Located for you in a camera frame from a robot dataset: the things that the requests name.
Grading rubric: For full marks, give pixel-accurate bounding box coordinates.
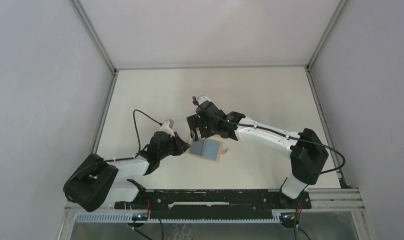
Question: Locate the aluminium frame rail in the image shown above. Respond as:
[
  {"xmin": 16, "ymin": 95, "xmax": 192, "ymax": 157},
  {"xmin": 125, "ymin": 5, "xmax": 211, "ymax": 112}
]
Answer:
[
  {"xmin": 64, "ymin": 188, "xmax": 365, "ymax": 213},
  {"xmin": 116, "ymin": 64, "xmax": 307, "ymax": 71}
]

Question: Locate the left aluminium frame post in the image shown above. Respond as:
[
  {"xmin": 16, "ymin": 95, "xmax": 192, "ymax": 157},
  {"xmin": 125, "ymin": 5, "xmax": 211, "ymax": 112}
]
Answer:
[{"xmin": 69, "ymin": 0, "xmax": 117, "ymax": 75}]

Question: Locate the back aluminium frame rail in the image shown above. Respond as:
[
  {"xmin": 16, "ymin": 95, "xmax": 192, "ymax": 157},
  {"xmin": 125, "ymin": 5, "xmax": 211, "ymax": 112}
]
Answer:
[{"xmin": 116, "ymin": 64, "xmax": 307, "ymax": 71}]

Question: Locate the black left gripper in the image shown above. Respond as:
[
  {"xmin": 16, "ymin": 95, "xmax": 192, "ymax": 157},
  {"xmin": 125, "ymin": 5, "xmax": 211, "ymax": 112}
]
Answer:
[{"xmin": 158, "ymin": 131, "xmax": 190, "ymax": 160}]

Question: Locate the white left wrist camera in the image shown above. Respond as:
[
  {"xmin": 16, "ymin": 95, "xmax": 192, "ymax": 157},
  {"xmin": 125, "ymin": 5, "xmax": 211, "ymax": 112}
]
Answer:
[{"xmin": 159, "ymin": 119, "xmax": 175, "ymax": 137}]

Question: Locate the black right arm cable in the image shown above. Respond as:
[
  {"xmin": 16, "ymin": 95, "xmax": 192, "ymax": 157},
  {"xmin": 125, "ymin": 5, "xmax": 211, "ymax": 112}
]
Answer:
[{"xmin": 192, "ymin": 96, "xmax": 346, "ymax": 176}]

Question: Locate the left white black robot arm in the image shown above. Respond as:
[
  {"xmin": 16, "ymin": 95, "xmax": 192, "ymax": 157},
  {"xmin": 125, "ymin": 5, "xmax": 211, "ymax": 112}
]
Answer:
[{"xmin": 63, "ymin": 131, "xmax": 190, "ymax": 212}]

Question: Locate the aluminium frame post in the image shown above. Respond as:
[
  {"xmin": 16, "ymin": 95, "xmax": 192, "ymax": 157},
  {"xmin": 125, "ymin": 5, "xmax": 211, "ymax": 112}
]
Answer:
[
  {"xmin": 306, "ymin": 0, "xmax": 350, "ymax": 72},
  {"xmin": 69, "ymin": 0, "xmax": 117, "ymax": 75}
]

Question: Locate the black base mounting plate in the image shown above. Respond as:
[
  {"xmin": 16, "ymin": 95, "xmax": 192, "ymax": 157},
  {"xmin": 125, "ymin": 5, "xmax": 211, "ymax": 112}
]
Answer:
[{"xmin": 114, "ymin": 189, "xmax": 312, "ymax": 221}]

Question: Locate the right aluminium frame post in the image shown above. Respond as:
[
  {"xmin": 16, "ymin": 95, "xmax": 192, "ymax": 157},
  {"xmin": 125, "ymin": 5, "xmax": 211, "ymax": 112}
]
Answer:
[{"xmin": 306, "ymin": 0, "xmax": 350, "ymax": 72}]

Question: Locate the black left camera cable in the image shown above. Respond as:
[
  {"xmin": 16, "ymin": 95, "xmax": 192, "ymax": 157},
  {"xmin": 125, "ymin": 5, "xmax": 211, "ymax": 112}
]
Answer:
[{"xmin": 133, "ymin": 109, "xmax": 163, "ymax": 155}]

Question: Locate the left green controller board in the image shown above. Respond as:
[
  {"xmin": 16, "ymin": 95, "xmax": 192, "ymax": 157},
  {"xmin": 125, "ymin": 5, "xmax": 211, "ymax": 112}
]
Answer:
[{"xmin": 131, "ymin": 213, "xmax": 149, "ymax": 222}]

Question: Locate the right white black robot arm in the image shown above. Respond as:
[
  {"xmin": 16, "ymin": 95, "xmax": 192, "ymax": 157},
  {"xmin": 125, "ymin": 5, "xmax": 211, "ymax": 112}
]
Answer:
[{"xmin": 186, "ymin": 111, "xmax": 329, "ymax": 208}]

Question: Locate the aluminium frame front rail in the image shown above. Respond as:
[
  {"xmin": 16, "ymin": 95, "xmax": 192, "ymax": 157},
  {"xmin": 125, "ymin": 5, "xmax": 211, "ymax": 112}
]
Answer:
[{"xmin": 64, "ymin": 188, "xmax": 365, "ymax": 213}]

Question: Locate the green controller board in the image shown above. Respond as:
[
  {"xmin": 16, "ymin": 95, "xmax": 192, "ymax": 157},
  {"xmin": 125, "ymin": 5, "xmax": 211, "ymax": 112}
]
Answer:
[
  {"xmin": 280, "ymin": 214, "xmax": 300, "ymax": 222},
  {"xmin": 131, "ymin": 213, "xmax": 149, "ymax": 222}
]

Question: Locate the right green controller board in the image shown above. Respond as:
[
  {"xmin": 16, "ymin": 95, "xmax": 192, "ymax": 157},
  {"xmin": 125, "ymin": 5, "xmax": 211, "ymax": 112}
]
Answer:
[{"xmin": 280, "ymin": 214, "xmax": 300, "ymax": 222}]

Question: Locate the white cable duct strip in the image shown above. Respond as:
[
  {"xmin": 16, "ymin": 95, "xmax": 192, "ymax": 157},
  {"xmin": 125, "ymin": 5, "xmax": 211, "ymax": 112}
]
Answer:
[{"xmin": 75, "ymin": 212, "xmax": 282, "ymax": 224}]

